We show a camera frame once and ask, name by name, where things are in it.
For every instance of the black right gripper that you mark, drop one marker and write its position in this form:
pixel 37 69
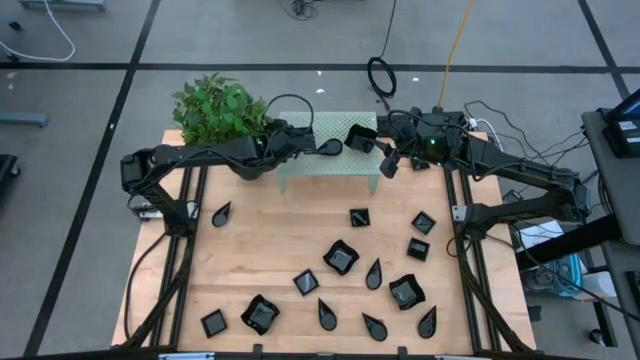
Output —
pixel 407 142

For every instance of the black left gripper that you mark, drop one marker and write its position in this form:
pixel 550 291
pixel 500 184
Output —
pixel 292 142

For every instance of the black teardrop mini plate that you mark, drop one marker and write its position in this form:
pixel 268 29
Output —
pixel 332 146
pixel 377 331
pixel 373 279
pixel 426 327
pixel 327 320
pixel 220 217

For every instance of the black wavy mini plate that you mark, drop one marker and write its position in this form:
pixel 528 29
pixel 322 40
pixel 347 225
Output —
pixel 260 315
pixel 360 139
pixel 341 257
pixel 407 292

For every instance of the black square mini plate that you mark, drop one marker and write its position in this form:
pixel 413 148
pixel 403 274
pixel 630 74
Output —
pixel 214 323
pixel 423 223
pixel 360 218
pixel 418 249
pixel 305 282

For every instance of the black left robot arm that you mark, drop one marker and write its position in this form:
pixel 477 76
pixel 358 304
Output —
pixel 200 152

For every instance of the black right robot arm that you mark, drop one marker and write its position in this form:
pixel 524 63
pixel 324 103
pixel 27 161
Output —
pixel 520 170

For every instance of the black perforated metal box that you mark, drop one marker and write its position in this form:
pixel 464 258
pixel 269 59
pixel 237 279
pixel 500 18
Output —
pixel 387 122

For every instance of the green perforated metal shelf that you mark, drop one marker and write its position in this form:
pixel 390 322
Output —
pixel 340 167

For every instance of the green potted plant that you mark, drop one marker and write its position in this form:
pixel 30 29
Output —
pixel 215 110

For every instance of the small black device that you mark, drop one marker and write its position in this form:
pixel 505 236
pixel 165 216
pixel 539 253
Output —
pixel 511 196

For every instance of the white paper sheet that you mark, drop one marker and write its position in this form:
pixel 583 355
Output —
pixel 542 232

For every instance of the black desk beam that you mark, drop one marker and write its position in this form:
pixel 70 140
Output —
pixel 570 242

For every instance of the grey side desk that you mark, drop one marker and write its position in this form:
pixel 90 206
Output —
pixel 615 190

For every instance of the white floor box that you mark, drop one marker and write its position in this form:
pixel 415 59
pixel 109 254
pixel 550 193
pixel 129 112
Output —
pixel 600 287

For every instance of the black desk caster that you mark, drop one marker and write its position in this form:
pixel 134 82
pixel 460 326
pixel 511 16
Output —
pixel 597 336

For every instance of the grey desk foot bar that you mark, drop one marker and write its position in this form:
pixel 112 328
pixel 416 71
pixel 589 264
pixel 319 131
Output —
pixel 60 4
pixel 22 119

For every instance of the small black floor object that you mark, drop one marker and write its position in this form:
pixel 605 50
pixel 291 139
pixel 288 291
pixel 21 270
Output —
pixel 15 25

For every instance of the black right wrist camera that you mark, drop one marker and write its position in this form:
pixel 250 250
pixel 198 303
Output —
pixel 415 113

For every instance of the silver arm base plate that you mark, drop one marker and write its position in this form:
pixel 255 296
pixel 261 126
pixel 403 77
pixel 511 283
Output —
pixel 192 210
pixel 458 212

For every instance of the black frame clip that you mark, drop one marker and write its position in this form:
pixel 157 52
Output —
pixel 257 349
pixel 402 351

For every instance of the black aluminium table frame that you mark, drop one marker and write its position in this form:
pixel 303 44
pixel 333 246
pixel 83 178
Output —
pixel 350 357

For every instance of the white frame label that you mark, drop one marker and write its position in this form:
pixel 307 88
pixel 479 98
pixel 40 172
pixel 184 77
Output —
pixel 460 358
pixel 185 356

